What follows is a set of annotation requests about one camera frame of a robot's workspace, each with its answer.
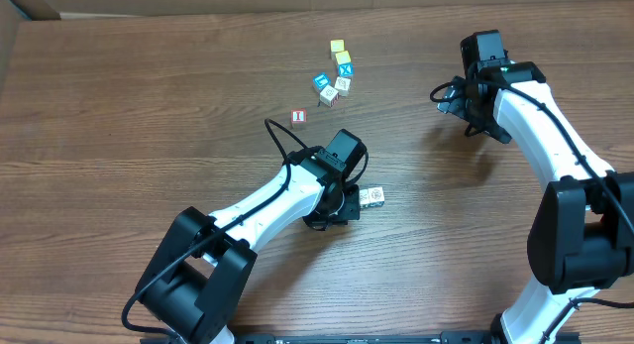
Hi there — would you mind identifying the wooden ladybug block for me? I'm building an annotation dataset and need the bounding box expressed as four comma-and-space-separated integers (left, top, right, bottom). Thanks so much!
359, 189, 370, 208

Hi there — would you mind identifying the red letter I block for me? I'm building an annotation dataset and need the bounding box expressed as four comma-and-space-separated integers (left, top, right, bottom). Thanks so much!
290, 109, 307, 129

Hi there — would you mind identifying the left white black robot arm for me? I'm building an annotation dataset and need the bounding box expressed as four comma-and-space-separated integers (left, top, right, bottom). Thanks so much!
130, 129, 369, 343

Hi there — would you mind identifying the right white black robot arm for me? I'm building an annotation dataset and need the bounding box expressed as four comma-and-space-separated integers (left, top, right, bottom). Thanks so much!
432, 30, 633, 343

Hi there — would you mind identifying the wooden letter O block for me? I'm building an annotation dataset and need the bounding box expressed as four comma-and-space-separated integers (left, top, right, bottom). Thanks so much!
319, 85, 340, 108

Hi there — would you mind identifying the wooden turtle block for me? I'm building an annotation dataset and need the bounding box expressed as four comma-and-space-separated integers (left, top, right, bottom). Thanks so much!
334, 76, 352, 97

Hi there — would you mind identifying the blue letter L block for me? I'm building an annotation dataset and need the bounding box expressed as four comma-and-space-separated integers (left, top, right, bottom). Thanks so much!
312, 72, 331, 93

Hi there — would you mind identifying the blue letter X block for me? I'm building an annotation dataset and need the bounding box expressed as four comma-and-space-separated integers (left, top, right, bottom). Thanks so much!
338, 62, 355, 78

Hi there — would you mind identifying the yellow block near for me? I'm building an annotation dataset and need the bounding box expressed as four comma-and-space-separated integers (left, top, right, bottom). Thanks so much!
335, 51, 352, 65

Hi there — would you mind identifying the yellow block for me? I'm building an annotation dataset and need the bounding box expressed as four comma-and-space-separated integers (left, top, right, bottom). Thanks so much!
330, 40, 345, 56
335, 51, 352, 65

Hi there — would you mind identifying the yellow block far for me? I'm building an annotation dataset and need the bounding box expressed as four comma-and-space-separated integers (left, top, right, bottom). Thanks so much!
330, 40, 345, 56

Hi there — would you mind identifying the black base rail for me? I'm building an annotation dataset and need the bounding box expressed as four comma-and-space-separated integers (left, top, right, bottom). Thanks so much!
234, 331, 500, 344

